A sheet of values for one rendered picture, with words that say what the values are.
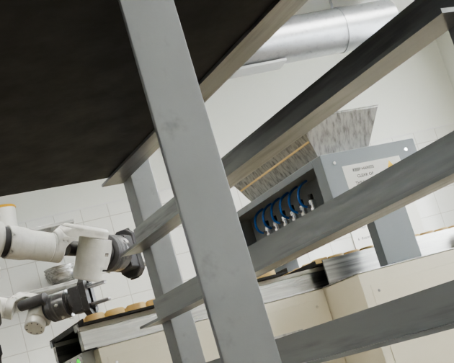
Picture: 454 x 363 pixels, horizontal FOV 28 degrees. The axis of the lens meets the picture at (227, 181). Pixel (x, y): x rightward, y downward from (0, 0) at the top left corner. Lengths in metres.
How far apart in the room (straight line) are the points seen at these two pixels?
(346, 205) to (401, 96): 6.97
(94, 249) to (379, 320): 1.40
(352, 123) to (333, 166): 0.24
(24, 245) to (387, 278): 1.03
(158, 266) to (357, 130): 1.71
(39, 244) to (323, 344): 1.28
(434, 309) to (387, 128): 6.88
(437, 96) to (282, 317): 5.42
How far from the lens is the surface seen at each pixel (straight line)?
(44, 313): 2.92
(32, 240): 1.99
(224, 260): 0.44
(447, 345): 2.59
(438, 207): 7.51
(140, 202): 1.10
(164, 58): 0.46
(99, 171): 1.06
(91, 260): 2.06
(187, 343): 1.08
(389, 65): 0.63
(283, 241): 0.80
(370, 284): 2.49
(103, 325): 2.38
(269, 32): 0.76
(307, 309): 2.59
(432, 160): 0.62
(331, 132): 2.68
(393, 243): 2.56
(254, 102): 7.20
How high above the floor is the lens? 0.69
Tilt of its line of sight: 11 degrees up
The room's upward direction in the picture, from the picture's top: 17 degrees counter-clockwise
